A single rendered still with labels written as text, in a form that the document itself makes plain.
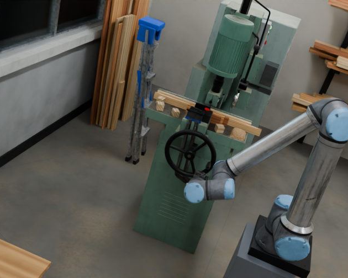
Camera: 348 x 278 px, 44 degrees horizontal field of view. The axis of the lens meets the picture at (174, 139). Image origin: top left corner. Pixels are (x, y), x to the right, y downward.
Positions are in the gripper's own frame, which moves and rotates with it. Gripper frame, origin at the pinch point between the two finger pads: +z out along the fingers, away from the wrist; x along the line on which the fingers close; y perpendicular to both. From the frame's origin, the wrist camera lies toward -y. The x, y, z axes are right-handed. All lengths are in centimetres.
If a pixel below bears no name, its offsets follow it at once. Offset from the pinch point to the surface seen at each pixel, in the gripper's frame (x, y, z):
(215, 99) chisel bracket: 9, 42, 32
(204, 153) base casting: 4.0, 10.0, 31.5
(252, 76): -6, 62, 48
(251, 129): -17, 32, 40
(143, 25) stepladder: 79, 73, 93
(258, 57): -6, 74, 44
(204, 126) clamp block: 8.3, 26.6, 15.3
